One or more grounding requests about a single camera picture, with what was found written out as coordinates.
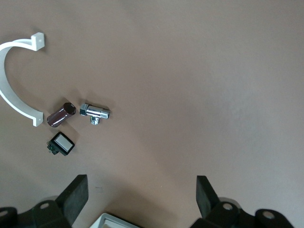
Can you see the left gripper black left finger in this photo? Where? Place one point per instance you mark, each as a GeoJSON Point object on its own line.
{"type": "Point", "coordinates": [73, 197]}

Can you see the white semicircular pipe clamp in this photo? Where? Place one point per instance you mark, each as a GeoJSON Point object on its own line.
{"type": "Point", "coordinates": [4, 71]}

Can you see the dark brown cylinder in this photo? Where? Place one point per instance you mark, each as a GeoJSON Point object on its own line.
{"type": "Point", "coordinates": [59, 116]}

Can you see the black square push button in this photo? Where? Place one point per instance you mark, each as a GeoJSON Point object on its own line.
{"type": "Point", "coordinates": [62, 142]}

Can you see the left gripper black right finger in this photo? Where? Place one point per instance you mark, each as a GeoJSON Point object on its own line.
{"type": "Point", "coordinates": [205, 197]}

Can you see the chrome angle valve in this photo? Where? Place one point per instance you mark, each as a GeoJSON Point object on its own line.
{"type": "Point", "coordinates": [93, 110]}

